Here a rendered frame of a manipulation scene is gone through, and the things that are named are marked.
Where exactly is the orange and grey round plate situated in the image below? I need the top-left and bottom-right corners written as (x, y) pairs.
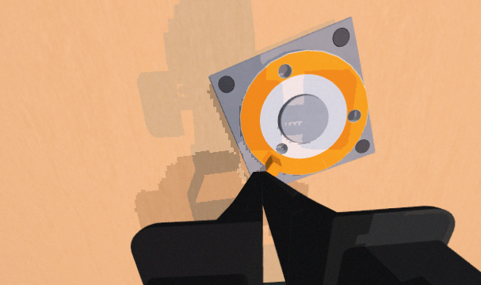
top-left (240, 50), bottom-right (368, 177)

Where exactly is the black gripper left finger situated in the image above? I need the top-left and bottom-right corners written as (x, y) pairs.
top-left (131, 172), bottom-right (264, 285)

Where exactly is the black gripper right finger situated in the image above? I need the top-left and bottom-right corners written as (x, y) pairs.
top-left (260, 171), bottom-right (455, 285)

